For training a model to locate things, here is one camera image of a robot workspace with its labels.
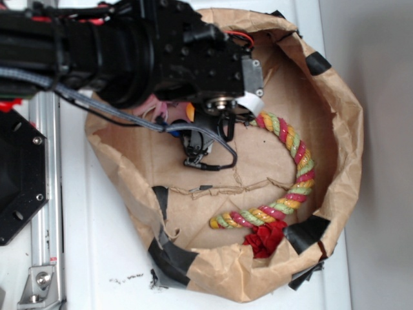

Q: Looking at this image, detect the red crumpled cloth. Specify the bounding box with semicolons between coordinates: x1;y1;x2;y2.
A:
243;221;287;258

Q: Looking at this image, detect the aluminium extrusion rail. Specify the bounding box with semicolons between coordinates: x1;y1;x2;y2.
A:
17;92;66;309

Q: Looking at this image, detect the brown paper bag basket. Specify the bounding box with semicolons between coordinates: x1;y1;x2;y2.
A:
85;8;363;302

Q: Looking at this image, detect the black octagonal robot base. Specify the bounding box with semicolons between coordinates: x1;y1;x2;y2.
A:
0;110;47;246

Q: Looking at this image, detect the metal corner bracket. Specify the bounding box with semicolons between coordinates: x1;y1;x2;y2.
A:
17;265;64;310

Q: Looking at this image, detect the grey braided cable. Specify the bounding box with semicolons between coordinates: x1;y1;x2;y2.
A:
0;67;238;171

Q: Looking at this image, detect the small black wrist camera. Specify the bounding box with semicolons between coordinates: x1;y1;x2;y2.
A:
179;128;222;171

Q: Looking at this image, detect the pink plush bunny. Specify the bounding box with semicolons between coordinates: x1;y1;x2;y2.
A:
132;94;190;123

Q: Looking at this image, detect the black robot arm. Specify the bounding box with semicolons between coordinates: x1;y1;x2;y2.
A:
1;1;264;121

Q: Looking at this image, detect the multicolour twisted rope toy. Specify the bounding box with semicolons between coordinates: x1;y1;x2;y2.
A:
209;111;316;231

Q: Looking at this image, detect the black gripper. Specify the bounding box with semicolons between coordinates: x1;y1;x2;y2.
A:
151;0;266;130

